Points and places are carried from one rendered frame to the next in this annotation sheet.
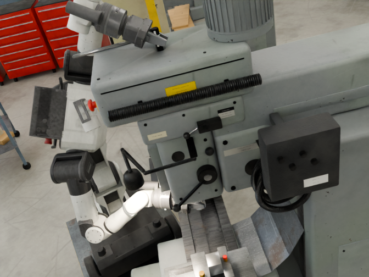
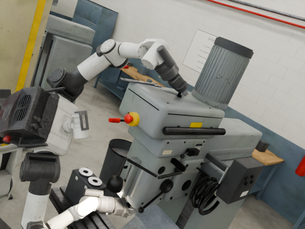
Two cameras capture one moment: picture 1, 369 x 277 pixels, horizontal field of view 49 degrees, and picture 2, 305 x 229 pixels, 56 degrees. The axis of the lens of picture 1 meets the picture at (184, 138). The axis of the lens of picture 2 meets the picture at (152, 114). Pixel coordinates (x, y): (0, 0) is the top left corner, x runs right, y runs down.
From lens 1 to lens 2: 1.14 m
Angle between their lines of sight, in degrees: 47
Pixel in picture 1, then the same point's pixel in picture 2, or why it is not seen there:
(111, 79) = (175, 106)
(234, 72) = (215, 124)
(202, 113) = (191, 143)
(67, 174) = (43, 173)
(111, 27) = (173, 72)
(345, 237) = not seen: outside the picture
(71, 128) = (55, 132)
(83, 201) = (44, 202)
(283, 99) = (215, 146)
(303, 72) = (227, 134)
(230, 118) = not seen: hidden behind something
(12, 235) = not seen: outside the picture
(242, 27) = (224, 102)
